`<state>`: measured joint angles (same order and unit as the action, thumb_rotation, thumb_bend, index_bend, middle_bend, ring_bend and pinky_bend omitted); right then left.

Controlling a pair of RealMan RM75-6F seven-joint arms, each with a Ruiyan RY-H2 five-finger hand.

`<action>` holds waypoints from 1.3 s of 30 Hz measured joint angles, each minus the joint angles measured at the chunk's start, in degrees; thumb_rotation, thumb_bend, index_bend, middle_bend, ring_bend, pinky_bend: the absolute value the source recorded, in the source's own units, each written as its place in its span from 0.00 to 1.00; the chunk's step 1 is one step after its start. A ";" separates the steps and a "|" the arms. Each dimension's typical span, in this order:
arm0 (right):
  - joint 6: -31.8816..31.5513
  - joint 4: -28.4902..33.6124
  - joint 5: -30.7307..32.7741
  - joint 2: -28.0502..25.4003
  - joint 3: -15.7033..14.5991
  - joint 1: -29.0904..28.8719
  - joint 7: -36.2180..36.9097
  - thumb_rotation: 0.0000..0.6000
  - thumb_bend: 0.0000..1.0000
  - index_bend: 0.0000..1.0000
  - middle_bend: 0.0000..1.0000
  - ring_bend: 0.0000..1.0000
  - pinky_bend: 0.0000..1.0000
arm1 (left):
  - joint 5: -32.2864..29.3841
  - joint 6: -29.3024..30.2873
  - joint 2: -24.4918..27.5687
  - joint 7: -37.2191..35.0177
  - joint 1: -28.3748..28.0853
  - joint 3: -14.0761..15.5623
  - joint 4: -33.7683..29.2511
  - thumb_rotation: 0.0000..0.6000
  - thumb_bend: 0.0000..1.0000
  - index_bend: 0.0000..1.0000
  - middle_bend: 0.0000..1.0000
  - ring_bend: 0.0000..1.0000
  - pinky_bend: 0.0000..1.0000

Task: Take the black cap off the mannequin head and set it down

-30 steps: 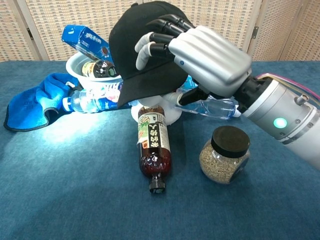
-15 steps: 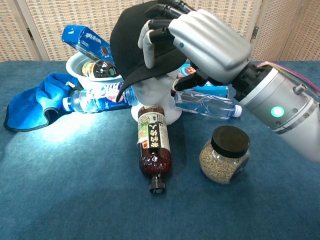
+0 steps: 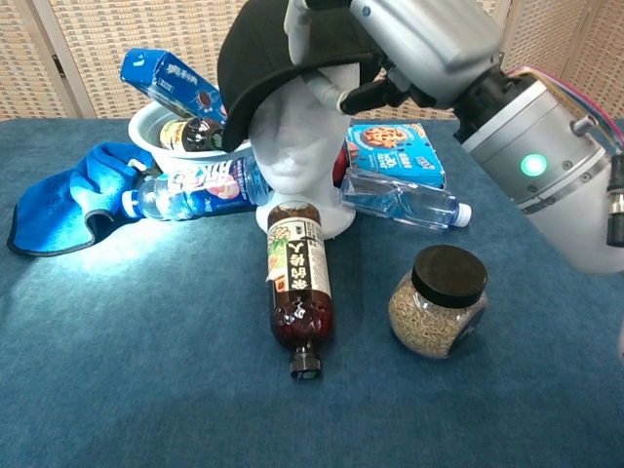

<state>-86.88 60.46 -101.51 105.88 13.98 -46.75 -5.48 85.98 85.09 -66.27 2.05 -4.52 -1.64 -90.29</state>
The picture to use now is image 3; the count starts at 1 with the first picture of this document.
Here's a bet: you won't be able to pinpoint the blue towel with black trim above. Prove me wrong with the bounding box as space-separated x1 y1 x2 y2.
6 140 157 257

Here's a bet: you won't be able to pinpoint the dark tea bottle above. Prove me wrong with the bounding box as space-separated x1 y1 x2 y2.
265 202 336 380

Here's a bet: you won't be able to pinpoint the blue velvet tablecloth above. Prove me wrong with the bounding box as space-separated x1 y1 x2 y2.
0 116 624 468

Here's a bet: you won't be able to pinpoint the black baseball cap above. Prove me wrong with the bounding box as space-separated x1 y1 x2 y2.
216 0 376 153

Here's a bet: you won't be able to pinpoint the white foam mannequin head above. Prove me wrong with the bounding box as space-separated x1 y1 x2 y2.
251 65 362 240

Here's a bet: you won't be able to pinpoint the pale plastic basin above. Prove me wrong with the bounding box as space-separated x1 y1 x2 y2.
128 100 254 172

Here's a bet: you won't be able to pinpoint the coloured ribbon cable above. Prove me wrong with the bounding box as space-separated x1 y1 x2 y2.
506 66 624 147

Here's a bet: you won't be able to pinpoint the grain jar with black lid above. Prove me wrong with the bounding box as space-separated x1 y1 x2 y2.
387 244 490 361

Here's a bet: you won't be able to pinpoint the blue Oreo cookie box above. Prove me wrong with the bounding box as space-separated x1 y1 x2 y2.
120 47 228 129

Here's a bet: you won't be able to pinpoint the dark sauce bottle, yellow label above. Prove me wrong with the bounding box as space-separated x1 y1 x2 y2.
159 116 228 153

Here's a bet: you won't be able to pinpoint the red snack packet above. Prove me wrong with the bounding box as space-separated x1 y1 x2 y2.
332 145 355 189

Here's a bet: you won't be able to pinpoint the blue chocolate chip cookie box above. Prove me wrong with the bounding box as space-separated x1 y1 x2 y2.
344 122 448 190

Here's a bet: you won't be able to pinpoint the blue-labelled drink bottle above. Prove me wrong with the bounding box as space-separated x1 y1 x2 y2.
121 155 272 221

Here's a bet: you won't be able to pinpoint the clear safety goggles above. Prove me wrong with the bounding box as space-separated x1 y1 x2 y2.
339 169 457 230

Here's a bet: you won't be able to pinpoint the clear water bottle, white cap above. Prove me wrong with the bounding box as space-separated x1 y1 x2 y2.
339 169 473 234

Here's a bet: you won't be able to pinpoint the woven folding screen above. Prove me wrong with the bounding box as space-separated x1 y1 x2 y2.
0 0 624 121

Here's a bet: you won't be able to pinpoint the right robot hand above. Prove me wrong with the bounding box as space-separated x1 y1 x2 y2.
285 0 504 116

